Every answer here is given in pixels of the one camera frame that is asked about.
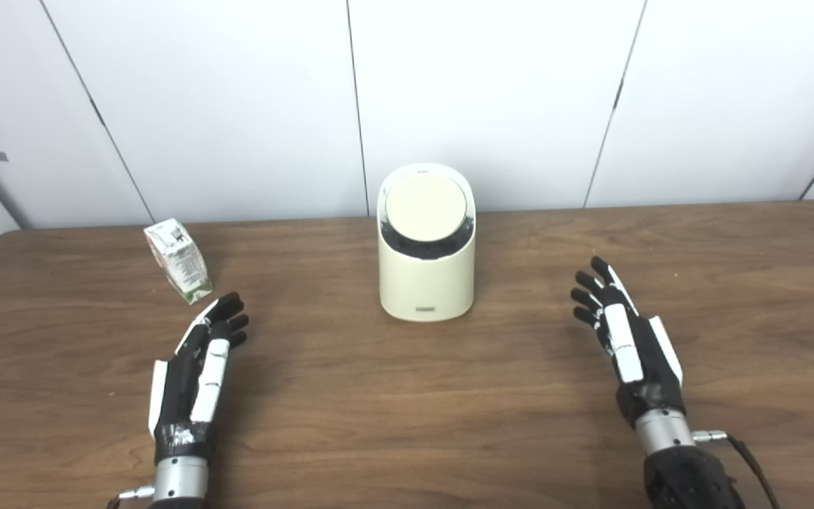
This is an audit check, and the white green milk carton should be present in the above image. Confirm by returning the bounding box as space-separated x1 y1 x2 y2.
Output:
143 218 214 305

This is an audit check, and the white and black right hand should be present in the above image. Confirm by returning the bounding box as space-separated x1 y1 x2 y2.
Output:
570 256 688 429

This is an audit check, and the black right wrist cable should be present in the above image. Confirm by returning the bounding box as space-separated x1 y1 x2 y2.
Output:
693 430 781 509

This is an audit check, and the cream-colored bin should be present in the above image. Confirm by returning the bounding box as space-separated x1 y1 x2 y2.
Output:
377 163 477 322

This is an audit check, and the cream round bin lid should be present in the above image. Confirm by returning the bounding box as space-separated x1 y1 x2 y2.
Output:
385 174 468 241

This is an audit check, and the white and black left hand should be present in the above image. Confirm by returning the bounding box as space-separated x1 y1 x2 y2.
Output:
148 292 249 464

